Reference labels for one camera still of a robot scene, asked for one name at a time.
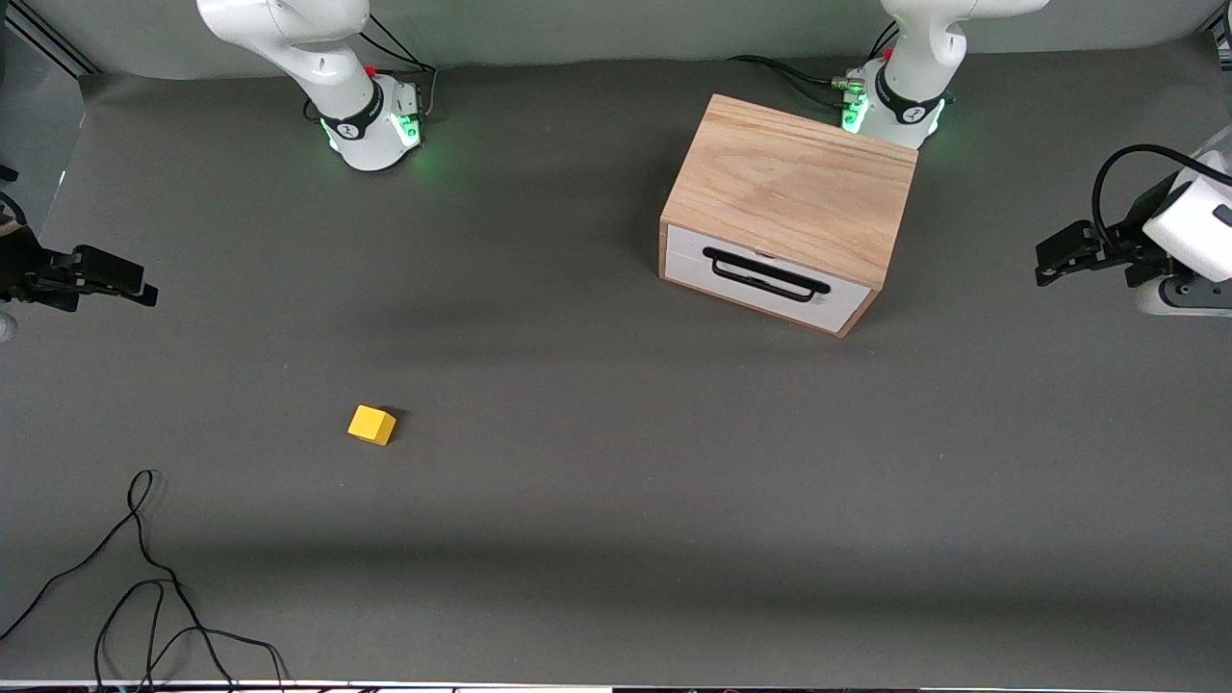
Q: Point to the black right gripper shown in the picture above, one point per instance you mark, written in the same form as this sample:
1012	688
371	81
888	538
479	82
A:
21	268

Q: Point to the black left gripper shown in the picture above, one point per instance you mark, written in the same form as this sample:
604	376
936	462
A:
1142	226

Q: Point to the yellow cube block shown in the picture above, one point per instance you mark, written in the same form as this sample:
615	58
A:
371	426

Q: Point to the wooden drawer with white front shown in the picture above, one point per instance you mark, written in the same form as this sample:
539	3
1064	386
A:
685	260

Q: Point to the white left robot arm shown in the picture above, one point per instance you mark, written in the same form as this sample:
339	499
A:
914	58

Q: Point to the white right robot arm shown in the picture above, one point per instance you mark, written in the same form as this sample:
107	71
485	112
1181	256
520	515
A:
289	38

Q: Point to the wooden drawer cabinet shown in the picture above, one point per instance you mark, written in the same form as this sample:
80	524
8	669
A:
789	183

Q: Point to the dark grey table cover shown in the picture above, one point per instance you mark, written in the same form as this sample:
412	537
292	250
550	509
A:
577	481

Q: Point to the aluminium frame profile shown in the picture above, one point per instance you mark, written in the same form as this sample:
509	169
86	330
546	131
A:
58	45
1224	40

